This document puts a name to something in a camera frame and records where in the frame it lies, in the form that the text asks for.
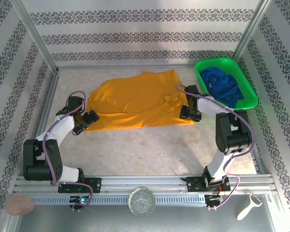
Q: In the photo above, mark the yellow printed t-shirt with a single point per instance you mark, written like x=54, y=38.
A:
x=135, y=101

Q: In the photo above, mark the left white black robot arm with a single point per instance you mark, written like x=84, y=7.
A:
x=58, y=128

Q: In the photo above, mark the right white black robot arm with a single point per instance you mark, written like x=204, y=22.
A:
x=210, y=106

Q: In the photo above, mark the blue t-shirt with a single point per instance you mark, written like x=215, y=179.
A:
x=222, y=87

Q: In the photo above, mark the green plastic basket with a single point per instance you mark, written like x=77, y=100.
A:
x=246, y=82

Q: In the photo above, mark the round patterned glass dish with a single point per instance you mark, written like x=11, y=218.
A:
x=142, y=201

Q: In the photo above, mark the pink translucent cup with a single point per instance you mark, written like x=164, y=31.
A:
x=20, y=205

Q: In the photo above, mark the white peeler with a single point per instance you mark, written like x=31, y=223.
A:
x=246, y=210

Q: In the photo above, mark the aluminium rail along wall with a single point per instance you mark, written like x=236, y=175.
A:
x=125, y=67

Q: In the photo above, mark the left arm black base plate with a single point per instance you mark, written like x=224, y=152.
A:
x=94, y=184

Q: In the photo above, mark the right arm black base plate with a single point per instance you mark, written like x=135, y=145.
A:
x=193, y=184

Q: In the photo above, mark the wide aluminium mounting rail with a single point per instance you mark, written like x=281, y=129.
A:
x=145, y=182

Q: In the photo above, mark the aluminium corner post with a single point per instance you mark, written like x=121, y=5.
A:
x=33, y=36
x=250, y=31

